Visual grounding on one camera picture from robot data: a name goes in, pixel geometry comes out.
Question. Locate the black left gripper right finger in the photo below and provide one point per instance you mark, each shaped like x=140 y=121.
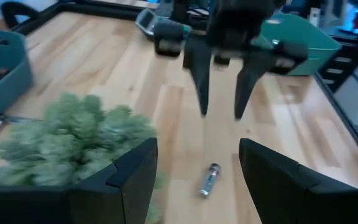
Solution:
x=284 y=193

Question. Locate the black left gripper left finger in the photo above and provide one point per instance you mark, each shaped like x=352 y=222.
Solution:
x=129 y=189

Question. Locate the silver black Energizer AA battery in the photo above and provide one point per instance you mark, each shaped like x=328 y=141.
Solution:
x=210 y=180

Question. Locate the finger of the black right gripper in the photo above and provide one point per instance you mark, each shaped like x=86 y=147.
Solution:
x=199 y=71
x=250 y=84

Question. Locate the artificial succulent in grey pot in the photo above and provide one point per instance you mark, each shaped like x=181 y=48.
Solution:
x=73 y=140

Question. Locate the green plastic bin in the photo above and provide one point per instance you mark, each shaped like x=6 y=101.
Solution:
x=306 y=43

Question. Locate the dark teal plastic bin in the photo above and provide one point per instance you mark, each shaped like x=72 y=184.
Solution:
x=5 y=90

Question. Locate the grey desk calculator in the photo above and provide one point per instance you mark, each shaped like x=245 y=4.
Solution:
x=146 y=20

